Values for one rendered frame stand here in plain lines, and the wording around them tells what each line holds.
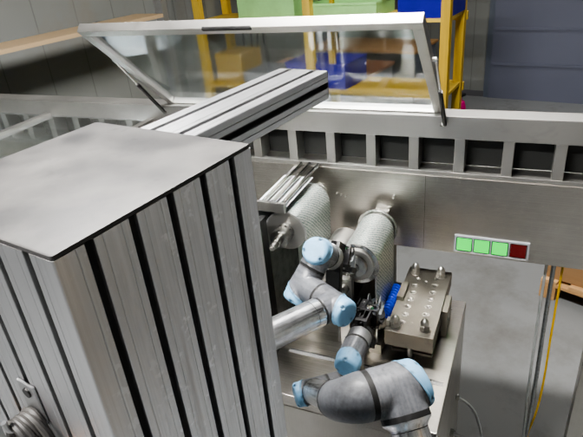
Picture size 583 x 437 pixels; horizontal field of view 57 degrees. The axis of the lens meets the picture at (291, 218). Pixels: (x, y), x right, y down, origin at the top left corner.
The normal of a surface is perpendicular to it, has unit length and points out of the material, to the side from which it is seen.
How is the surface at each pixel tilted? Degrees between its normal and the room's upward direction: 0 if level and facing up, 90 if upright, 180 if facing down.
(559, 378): 0
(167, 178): 0
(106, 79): 90
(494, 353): 0
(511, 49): 90
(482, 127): 90
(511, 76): 90
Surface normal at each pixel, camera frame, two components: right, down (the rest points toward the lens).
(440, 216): -0.39, 0.46
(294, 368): -0.09, -0.88
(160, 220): 0.84, 0.18
